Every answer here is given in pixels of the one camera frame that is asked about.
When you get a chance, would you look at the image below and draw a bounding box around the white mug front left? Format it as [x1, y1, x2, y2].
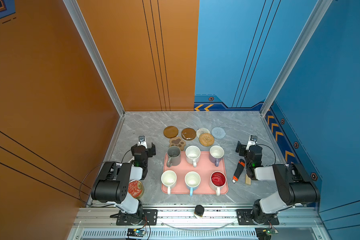
[161, 170, 177, 195]

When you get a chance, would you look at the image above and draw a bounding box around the red round tin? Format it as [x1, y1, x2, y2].
[128, 180, 145, 200]

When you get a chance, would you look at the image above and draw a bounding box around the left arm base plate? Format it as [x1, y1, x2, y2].
[116, 209, 158, 226]

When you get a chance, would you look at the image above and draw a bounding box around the circuit board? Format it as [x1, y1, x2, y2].
[255, 228, 277, 240]
[126, 229, 147, 240]

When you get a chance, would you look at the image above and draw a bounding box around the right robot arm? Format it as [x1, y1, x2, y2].
[233, 141, 320, 219]

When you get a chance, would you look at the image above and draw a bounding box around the white mug blue handle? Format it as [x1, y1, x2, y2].
[185, 171, 201, 196]

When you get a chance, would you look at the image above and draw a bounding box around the small wooden block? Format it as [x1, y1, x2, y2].
[245, 174, 252, 185]

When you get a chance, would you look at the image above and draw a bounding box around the aluminium front rail frame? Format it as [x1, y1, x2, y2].
[68, 204, 331, 240]

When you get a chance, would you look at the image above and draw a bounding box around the cork paw-shaped coaster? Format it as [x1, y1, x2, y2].
[169, 137, 186, 151]

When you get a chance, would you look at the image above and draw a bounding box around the grey-blue knitted round coaster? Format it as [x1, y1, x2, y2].
[211, 127, 226, 140]

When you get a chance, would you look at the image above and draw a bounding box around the grey mug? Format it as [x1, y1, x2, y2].
[166, 146, 181, 168]

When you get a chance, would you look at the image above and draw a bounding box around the purple mug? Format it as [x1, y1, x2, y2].
[209, 146, 225, 167]

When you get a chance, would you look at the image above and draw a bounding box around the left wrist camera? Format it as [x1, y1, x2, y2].
[138, 136, 148, 149]

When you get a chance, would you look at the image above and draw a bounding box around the white embroidered round coaster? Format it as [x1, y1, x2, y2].
[196, 128, 211, 138]

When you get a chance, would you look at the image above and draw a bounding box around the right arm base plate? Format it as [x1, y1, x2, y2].
[236, 209, 280, 226]

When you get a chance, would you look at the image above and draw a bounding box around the white mug back middle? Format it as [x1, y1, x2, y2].
[185, 146, 201, 168]

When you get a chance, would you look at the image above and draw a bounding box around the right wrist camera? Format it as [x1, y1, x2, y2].
[247, 135, 258, 149]

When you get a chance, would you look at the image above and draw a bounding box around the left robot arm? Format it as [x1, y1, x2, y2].
[91, 144, 156, 219]

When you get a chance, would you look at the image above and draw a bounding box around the brown coaster with scratches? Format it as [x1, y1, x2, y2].
[181, 128, 197, 141]

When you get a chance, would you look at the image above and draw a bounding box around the plain brown round coaster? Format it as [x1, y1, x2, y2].
[163, 126, 179, 139]

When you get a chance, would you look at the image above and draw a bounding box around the right circuit board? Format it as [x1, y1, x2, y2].
[255, 228, 277, 240]

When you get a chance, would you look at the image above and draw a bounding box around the woven rattan round coaster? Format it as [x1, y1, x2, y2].
[199, 133, 215, 147]

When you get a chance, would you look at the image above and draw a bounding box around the left circuit board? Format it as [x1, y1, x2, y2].
[126, 229, 147, 240]

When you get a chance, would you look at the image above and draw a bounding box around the pink plastic tray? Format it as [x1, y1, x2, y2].
[161, 150, 229, 195]

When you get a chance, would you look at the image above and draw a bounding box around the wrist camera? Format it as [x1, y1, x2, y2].
[247, 135, 258, 149]
[138, 136, 148, 149]

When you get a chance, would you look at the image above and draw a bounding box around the red mug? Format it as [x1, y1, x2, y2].
[209, 171, 227, 196]

